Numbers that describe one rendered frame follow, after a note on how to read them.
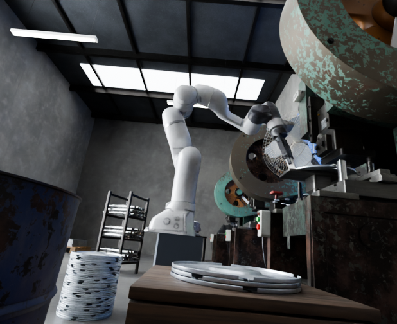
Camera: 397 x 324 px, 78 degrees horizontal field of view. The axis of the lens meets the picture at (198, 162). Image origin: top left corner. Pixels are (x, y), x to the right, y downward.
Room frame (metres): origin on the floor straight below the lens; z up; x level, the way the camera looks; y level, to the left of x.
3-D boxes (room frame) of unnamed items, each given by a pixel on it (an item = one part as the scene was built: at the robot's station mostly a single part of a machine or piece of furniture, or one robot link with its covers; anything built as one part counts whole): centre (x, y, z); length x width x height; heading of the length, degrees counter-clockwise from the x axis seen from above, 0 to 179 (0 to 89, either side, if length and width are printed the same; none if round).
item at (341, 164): (0.92, -0.57, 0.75); 0.03 x 0.03 x 0.10; 89
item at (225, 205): (4.59, -1.07, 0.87); 1.53 x 0.99 x 1.74; 92
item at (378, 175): (0.92, -0.70, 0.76); 0.17 x 0.06 x 0.10; 179
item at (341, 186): (1.09, -0.70, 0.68); 0.45 x 0.30 x 0.06; 179
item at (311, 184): (1.10, -0.53, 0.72); 0.25 x 0.14 x 0.14; 89
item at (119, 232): (3.23, 0.86, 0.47); 0.46 x 0.43 x 0.95; 69
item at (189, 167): (1.08, 0.05, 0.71); 0.18 x 0.11 x 0.25; 9
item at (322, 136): (1.09, -0.66, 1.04); 0.17 x 0.15 x 0.30; 89
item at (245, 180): (2.82, -1.10, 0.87); 1.53 x 0.99 x 1.74; 87
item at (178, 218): (1.11, 0.09, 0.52); 0.22 x 0.19 x 0.14; 100
